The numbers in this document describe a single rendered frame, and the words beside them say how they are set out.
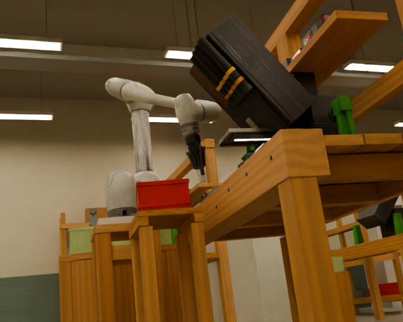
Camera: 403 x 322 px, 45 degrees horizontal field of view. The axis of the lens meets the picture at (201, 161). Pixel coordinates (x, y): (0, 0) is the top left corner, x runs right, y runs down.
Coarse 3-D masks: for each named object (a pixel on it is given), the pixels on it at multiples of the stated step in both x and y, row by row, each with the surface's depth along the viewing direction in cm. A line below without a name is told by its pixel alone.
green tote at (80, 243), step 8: (72, 232) 294; (80, 232) 295; (88, 232) 295; (160, 232) 298; (168, 232) 299; (72, 240) 293; (80, 240) 293; (88, 240) 294; (128, 240) 295; (168, 240) 297; (72, 248) 292; (80, 248) 292; (88, 248) 292
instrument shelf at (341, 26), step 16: (336, 16) 202; (352, 16) 204; (368, 16) 207; (384, 16) 209; (320, 32) 215; (336, 32) 213; (352, 32) 215; (368, 32) 216; (304, 48) 230; (320, 48) 226; (336, 48) 227; (352, 48) 229; (304, 64) 240; (320, 64) 242; (336, 64) 244; (320, 80) 261
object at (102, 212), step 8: (88, 208) 858; (96, 208) 861; (104, 208) 864; (64, 216) 831; (88, 216) 854; (104, 216) 860; (64, 224) 822; (72, 224) 827; (80, 224) 831; (88, 224) 836; (64, 232) 823; (64, 240) 819; (64, 248) 815
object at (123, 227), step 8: (104, 224) 234; (112, 224) 235; (120, 224) 236; (128, 224) 237; (96, 232) 232; (104, 232) 233; (112, 232) 234; (120, 232) 237; (128, 232) 240; (112, 240) 260; (120, 240) 264
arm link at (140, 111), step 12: (132, 108) 282; (144, 108) 282; (132, 120) 283; (144, 120) 280; (144, 132) 278; (144, 144) 276; (144, 156) 274; (144, 168) 272; (144, 180) 267; (156, 180) 271
